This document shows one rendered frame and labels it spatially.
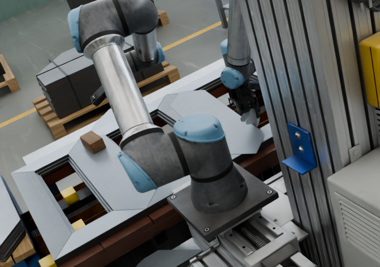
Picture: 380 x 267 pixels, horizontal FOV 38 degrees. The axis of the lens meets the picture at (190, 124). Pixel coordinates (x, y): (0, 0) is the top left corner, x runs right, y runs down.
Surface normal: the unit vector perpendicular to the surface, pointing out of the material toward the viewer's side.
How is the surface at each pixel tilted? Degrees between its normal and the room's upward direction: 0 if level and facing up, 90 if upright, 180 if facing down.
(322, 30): 90
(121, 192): 0
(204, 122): 7
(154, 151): 39
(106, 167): 0
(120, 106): 49
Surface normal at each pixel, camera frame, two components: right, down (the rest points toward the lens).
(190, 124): -0.16, -0.89
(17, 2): 0.45, 0.30
